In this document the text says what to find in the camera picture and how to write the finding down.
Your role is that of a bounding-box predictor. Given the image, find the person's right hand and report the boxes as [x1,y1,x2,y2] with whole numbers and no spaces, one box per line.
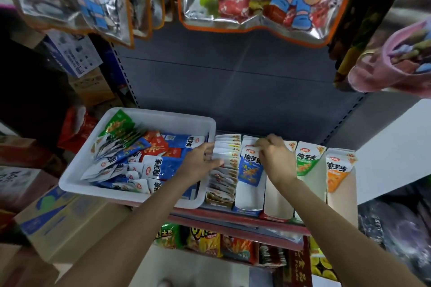
[255,134,298,187]

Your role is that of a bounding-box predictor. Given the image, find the person's left hand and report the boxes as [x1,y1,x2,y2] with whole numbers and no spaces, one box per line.
[178,142,225,185]

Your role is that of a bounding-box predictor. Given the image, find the blue snack packet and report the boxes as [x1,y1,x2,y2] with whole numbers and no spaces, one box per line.
[238,146,265,187]

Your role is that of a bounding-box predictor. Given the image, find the person's right forearm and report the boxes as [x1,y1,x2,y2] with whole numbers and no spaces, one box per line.
[274,177,426,287]

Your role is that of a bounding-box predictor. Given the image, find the person's left forearm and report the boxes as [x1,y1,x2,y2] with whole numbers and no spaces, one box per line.
[55,176,202,287]

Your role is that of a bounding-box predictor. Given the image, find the row of white snack packets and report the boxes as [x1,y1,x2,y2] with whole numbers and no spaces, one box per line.
[205,134,242,204]

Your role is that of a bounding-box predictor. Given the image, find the green snack packet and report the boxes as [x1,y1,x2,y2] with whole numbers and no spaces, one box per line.
[296,141,327,177]

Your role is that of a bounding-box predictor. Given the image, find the blue display carton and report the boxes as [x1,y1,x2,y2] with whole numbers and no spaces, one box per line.
[233,135,267,217]

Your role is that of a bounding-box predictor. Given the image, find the red shelf edge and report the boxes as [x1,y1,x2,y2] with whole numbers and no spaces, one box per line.
[133,200,311,252]

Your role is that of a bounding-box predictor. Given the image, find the green display carton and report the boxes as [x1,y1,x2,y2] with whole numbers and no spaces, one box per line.
[294,141,328,224]

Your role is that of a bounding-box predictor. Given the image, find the red display carton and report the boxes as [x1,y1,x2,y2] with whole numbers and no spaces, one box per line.
[260,140,298,223]

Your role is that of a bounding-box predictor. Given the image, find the orange snack packet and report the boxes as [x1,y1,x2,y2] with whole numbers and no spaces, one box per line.
[326,152,358,193]

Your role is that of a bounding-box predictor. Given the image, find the pile of snack packets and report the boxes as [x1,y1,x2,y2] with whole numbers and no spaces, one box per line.
[81,109,207,200]

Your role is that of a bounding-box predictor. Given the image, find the yellow chip bag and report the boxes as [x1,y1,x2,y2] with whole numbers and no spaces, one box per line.
[186,227,223,258]

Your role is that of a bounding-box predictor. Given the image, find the green chip bag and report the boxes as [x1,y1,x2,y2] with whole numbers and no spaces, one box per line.
[154,223,185,250]

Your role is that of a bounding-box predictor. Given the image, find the orange chip bag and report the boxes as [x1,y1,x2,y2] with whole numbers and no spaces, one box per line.
[220,235,259,264]

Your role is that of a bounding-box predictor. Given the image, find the orange display carton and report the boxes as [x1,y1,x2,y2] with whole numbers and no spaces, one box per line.
[326,148,359,228]

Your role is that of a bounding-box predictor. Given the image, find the box of small sachets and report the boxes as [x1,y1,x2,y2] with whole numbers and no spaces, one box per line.
[257,243,287,268]

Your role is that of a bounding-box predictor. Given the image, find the perforated shelf upright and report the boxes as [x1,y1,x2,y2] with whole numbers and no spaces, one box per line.
[110,41,141,108]

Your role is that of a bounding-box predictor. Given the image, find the white plastic tray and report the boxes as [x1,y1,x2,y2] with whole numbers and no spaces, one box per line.
[59,107,217,209]

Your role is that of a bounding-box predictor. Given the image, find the dark red snack box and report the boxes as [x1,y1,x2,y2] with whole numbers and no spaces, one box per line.
[281,236,314,287]

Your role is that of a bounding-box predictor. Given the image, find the yellow round-pattern snack bag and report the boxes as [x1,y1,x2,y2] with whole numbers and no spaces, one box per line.
[308,236,338,281]

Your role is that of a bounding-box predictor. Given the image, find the red plastic snack bag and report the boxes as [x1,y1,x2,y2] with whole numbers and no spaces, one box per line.
[57,106,99,155]

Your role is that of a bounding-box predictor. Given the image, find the brown cardboard box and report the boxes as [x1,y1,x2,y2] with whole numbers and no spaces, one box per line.
[69,67,117,108]

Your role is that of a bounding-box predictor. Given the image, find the pink hanging snack bag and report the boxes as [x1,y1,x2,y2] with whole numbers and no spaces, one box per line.
[347,17,431,99]

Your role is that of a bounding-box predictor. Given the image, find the dark plastic bags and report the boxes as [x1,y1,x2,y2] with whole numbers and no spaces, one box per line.
[357,176,431,285]

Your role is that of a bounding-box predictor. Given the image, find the cardboard box blue green print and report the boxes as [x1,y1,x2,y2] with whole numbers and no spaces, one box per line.
[14,184,132,264]

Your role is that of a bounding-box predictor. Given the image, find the dark hanging snack bag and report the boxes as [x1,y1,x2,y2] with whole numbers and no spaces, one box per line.
[328,0,406,92]

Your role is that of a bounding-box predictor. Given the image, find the blue and white cardboard box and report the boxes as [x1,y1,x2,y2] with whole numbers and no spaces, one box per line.
[43,29,103,78]

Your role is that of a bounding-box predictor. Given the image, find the grey printed cardboard box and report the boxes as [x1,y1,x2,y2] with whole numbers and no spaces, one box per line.
[0,166,60,214]

